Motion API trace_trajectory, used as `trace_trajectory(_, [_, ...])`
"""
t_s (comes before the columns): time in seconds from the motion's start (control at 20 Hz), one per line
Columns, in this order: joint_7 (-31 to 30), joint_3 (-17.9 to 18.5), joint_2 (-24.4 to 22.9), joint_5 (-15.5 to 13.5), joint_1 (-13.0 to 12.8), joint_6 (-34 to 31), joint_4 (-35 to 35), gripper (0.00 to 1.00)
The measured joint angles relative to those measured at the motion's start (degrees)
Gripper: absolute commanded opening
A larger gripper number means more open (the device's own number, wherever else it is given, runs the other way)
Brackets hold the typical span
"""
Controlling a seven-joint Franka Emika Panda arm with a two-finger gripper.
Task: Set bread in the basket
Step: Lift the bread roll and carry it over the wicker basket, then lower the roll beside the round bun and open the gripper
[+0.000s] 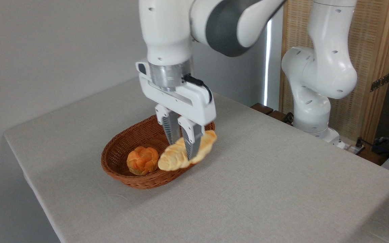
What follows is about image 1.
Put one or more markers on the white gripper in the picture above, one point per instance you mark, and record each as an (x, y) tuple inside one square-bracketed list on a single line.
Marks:
[(194, 104)]

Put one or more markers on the long braided pale bread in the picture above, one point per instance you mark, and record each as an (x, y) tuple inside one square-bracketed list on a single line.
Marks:
[(174, 158)]

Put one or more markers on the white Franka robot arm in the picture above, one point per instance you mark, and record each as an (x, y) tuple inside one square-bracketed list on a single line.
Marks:
[(167, 30)]

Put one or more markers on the round orange bread roll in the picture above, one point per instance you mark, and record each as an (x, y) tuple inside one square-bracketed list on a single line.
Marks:
[(142, 160)]

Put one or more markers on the brown oval wicker basket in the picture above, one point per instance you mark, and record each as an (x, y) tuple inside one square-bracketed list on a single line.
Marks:
[(127, 145)]

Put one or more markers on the dark wooden base board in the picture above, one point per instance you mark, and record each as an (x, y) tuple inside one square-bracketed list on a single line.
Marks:
[(268, 111)]

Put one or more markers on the grey tablecloth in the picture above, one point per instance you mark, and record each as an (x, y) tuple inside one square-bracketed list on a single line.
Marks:
[(265, 175)]

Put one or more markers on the black power plug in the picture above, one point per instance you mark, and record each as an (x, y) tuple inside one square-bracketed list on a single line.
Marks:
[(359, 142)]

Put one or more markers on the metal screen hinge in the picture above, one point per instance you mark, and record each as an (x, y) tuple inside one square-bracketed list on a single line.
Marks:
[(380, 82)]

